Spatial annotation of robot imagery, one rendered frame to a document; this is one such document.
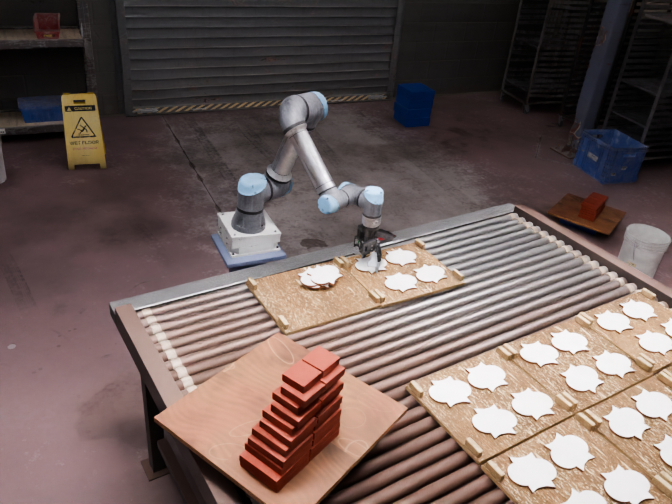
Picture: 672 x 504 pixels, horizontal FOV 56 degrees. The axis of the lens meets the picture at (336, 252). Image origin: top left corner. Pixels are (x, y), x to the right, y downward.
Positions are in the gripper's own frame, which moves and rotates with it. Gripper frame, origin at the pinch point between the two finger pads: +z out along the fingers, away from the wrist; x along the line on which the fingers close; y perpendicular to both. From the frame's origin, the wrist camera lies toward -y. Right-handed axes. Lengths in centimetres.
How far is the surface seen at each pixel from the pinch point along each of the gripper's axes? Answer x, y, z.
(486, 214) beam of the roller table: -22, -83, 5
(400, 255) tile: -1.0, -15.8, 0.1
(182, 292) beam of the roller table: -14, 76, 1
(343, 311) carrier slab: 23.0, 26.6, 0.0
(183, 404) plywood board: 54, 97, -12
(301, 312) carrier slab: 17.5, 41.3, -0.4
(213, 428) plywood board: 66, 93, -12
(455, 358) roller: 60, 2, 3
